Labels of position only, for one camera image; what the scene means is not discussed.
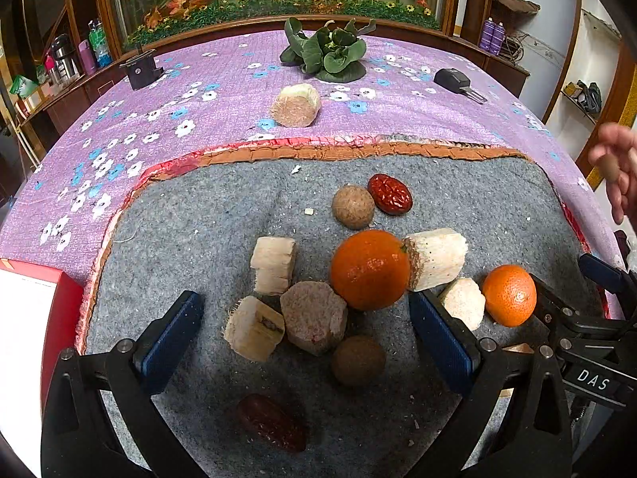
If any small orange mandarin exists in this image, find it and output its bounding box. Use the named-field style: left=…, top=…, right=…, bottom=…
left=483, top=264, right=537, bottom=328

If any purple floral tablecloth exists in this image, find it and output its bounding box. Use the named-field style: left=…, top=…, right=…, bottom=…
left=1, top=31, right=623, bottom=323

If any brown round longan front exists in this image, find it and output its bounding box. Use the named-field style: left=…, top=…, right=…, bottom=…
left=332, top=335, right=387, bottom=386

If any green leafy vegetable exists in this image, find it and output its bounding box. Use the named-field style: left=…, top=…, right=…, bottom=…
left=279, top=18, right=376, bottom=83

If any black car key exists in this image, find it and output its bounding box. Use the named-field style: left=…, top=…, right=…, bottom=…
left=434, top=68, right=488, bottom=105

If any red white tray box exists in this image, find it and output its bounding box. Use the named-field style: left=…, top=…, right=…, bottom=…
left=1, top=259, right=83, bottom=477

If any cane chunk on purple cloth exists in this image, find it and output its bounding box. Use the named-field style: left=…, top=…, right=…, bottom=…
left=270, top=83, right=320, bottom=127

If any dark red date front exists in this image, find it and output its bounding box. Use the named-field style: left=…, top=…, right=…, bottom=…
left=236, top=394, right=308, bottom=453

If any brown round longan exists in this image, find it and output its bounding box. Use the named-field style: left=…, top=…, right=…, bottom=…
left=332, top=184, right=375, bottom=230
left=332, top=335, right=387, bottom=386

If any pale sugarcane chunk tall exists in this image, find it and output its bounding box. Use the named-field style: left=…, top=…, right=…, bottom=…
left=250, top=236, right=297, bottom=296

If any small white cane chunk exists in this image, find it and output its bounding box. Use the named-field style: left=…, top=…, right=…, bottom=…
left=440, top=277, right=486, bottom=331

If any grey felt mat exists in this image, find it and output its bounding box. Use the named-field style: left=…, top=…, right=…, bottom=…
left=88, top=155, right=602, bottom=477

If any sugarcane chunk with bark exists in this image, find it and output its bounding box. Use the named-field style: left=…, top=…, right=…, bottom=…
left=223, top=296, right=285, bottom=362

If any pink thermos bottle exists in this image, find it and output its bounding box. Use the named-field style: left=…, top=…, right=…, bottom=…
left=78, top=40, right=97, bottom=76

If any person's right hand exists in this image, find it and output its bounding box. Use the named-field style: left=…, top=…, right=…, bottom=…
left=588, top=122, right=636, bottom=230

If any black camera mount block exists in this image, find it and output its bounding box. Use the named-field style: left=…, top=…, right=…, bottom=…
left=120, top=49, right=164, bottom=91

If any steel thermos flask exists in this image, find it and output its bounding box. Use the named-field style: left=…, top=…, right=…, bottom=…
left=51, top=33, right=80, bottom=83

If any large white cane cylinder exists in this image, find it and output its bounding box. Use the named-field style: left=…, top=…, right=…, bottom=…
left=404, top=228, right=469, bottom=291

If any brown round longan top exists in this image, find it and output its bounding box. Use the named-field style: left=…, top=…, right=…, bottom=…
left=332, top=184, right=375, bottom=230

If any pinkish hexagonal cane chunk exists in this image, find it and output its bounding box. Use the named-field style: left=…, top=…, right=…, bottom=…
left=279, top=280, right=348, bottom=355

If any green plastic bottle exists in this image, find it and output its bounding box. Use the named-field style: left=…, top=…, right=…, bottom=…
left=88, top=20, right=112, bottom=68

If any large orange mandarin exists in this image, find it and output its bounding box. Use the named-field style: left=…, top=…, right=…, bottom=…
left=329, top=230, right=410, bottom=311

